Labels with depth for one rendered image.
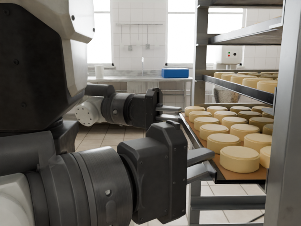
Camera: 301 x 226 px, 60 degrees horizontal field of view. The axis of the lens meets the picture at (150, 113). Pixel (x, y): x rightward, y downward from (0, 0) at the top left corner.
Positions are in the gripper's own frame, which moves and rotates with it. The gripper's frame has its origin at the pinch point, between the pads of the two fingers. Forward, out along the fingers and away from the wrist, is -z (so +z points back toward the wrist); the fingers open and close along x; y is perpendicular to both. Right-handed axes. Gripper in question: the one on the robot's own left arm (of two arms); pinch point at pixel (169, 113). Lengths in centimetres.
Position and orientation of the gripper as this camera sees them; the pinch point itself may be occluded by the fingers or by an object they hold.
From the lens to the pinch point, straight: 65.6
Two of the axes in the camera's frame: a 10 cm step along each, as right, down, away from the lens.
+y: 4.8, -1.8, 8.6
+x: -0.1, -9.8, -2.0
